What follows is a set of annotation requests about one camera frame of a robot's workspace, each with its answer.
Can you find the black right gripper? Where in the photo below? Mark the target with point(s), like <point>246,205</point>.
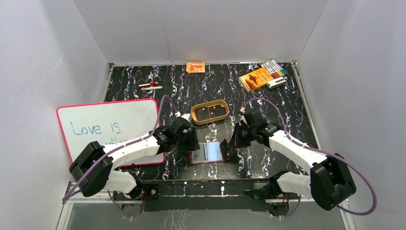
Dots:
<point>236,141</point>

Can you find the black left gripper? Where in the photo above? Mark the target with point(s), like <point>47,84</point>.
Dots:
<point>191,141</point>

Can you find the black vip card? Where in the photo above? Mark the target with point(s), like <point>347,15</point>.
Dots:
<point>217,111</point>
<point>202,113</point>
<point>223,148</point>

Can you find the red leather card holder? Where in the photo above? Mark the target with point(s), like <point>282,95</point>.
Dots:
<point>209,152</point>

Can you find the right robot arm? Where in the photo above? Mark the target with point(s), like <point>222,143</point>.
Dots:
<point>327,179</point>

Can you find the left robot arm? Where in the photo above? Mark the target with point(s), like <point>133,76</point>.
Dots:
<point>96,168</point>

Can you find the tan oval tray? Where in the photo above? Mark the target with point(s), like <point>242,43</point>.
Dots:
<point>208,104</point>

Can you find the orange yellow book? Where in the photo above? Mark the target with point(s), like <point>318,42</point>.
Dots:
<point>255,79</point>

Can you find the orange capped white marker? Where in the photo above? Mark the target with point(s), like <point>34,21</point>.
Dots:
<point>152,88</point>

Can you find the red capped white marker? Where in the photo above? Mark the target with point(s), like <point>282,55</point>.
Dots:
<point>153,83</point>

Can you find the small orange spiral notepad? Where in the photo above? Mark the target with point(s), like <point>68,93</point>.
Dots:
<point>195,67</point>

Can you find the white stapler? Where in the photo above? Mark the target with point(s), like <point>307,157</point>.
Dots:
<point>276,82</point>

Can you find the pack of coloured markers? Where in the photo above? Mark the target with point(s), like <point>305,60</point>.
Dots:
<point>274,68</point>

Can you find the pink framed whiteboard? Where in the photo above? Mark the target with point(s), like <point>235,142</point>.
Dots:
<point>107,123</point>

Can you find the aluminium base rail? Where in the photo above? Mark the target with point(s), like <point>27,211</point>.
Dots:
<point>159,195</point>

